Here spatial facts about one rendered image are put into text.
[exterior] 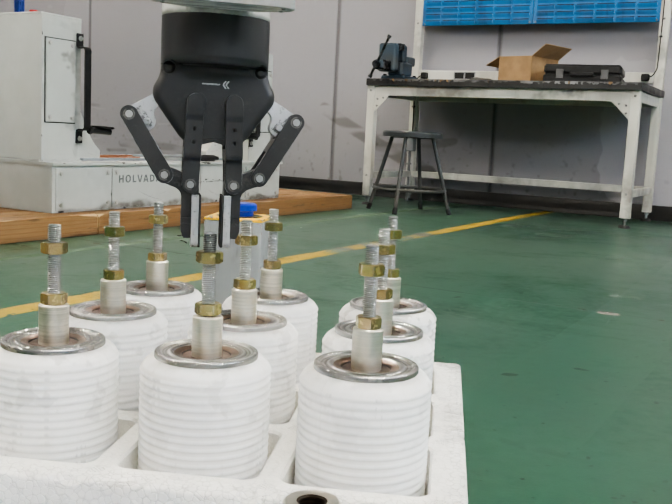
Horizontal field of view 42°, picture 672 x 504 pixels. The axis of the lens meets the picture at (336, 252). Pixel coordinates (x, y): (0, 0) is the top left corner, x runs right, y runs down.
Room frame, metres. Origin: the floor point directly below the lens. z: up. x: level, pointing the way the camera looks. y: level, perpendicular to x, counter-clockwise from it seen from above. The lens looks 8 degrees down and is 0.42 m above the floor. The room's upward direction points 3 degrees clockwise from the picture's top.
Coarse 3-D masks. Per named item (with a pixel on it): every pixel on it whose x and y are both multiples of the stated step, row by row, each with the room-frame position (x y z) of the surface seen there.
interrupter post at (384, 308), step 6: (378, 300) 0.72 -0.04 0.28; (384, 300) 0.72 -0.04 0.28; (390, 300) 0.72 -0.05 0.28; (378, 306) 0.72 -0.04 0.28; (384, 306) 0.72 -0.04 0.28; (390, 306) 0.72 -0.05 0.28; (378, 312) 0.72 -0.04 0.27; (384, 312) 0.72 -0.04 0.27; (390, 312) 0.72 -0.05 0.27; (384, 318) 0.72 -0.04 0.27; (390, 318) 0.72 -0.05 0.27; (384, 324) 0.72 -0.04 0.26; (390, 324) 0.72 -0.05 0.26; (384, 330) 0.72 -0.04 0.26; (390, 330) 0.72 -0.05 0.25
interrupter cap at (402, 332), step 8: (352, 320) 0.75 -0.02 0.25; (392, 320) 0.76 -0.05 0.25; (336, 328) 0.72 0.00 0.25; (344, 328) 0.73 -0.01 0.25; (352, 328) 0.73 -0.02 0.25; (392, 328) 0.74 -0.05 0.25; (400, 328) 0.74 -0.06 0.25; (408, 328) 0.74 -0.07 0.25; (416, 328) 0.74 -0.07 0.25; (344, 336) 0.70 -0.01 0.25; (384, 336) 0.70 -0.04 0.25; (392, 336) 0.70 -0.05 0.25; (400, 336) 0.71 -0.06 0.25; (408, 336) 0.70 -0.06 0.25; (416, 336) 0.71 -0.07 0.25
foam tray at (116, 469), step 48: (432, 384) 0.88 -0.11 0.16; (288, 432) 0.67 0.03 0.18; (432, 432) 0.69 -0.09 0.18; (0, 480) 0.56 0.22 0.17; (48, 480) 0.56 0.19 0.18; (96, 480) 0.56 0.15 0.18; (144, 480) 0.56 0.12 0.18; (192, 480) 0.56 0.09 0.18; (240, 480) 0.57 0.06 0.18; (288, 480) 0.60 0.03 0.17; (432, 480) 0.58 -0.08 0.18
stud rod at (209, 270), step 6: (204, 234) 0.62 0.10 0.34; (210, 234) 0.62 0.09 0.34; (216, 234) 0.62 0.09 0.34; (204, 240) 0.62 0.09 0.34; (210, 240) 0.62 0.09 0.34; (216, 240) 0.62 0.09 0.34; (204, 246) 0.62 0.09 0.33; (210, 246) 0.62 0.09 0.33; (216, 246) 0.62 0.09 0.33; (204, 264) 0.62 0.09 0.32; (210, 264) 0.62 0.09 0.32; (204, 270) 0.62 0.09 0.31; (210, 270) 0.62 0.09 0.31; (204, 276) 0.62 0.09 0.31; (210, 276) 0.62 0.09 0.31; (204, 282) 0.62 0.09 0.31; (210, 282) 0.62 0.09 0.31; (204, 288) 0.62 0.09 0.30; (210, 288) 0.62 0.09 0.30; (204, 294) 0.62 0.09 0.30; (210, 294) 0.62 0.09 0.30; (204, 300) 0.62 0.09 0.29; (210, 300) 0.62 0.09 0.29
